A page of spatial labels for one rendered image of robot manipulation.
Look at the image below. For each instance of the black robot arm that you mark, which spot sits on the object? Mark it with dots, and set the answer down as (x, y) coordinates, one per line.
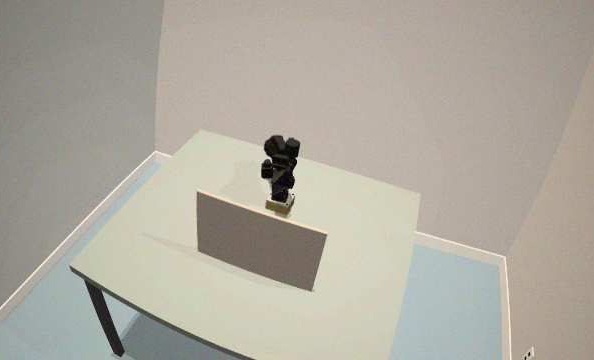
(277, 145)

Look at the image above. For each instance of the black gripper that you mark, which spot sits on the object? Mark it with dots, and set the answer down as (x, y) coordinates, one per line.
(281, 173)

